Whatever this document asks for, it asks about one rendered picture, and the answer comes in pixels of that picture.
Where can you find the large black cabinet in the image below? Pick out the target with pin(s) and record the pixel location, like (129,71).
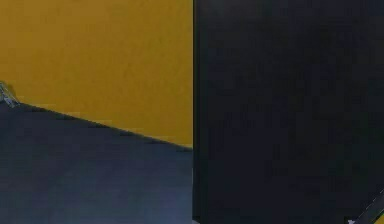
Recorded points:
(286,110)

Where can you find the grey metal frame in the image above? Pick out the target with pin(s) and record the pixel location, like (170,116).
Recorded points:
(7,96)

